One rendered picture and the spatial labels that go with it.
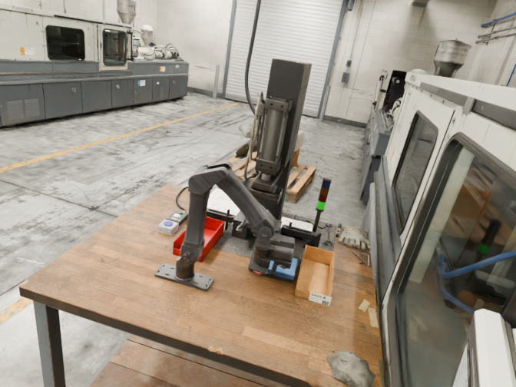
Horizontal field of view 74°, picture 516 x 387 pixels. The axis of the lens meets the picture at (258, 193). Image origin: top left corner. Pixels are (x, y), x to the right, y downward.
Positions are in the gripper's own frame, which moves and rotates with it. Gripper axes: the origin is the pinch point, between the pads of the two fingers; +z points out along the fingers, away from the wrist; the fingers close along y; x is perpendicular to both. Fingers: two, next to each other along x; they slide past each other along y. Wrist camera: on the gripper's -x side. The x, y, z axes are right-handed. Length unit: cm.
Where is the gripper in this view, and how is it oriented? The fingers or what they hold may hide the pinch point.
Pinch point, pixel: (258, 269)
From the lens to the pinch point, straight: 128.9
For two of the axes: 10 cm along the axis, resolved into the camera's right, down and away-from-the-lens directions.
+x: -9.7, -2.4, 0.9
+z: -0.8, 6.1, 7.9
